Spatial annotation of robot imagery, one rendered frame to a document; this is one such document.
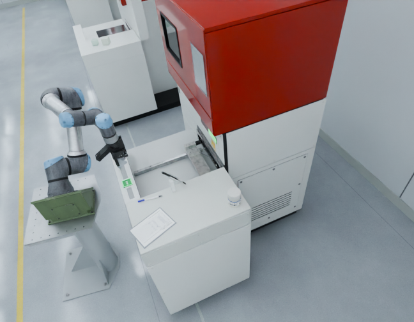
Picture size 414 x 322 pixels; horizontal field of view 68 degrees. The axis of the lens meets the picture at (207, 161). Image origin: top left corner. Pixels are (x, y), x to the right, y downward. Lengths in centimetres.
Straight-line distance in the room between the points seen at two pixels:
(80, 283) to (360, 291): 212
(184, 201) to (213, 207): 17
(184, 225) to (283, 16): 111
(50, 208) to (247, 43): 141
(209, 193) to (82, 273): 146
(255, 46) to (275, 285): 174
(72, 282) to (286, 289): 167
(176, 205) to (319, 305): 133
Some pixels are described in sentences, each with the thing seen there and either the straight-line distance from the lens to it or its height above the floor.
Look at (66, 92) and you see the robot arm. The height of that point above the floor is 141.
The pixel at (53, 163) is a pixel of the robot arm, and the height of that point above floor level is 110.
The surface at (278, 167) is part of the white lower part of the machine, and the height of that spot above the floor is 76.
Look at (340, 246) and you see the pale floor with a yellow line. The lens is 279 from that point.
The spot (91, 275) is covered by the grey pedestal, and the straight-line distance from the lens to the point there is 280.
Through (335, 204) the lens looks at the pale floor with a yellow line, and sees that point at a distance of 301.
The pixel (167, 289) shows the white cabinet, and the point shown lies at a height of 49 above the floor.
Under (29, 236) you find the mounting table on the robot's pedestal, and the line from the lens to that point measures 215.
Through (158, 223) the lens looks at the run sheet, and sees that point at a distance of 169.
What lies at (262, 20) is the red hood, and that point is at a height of 179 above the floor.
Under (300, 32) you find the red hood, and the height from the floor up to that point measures 168.
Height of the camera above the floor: 234
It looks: 46 degrees down
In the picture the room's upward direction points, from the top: 7 degrees counter-clockwise
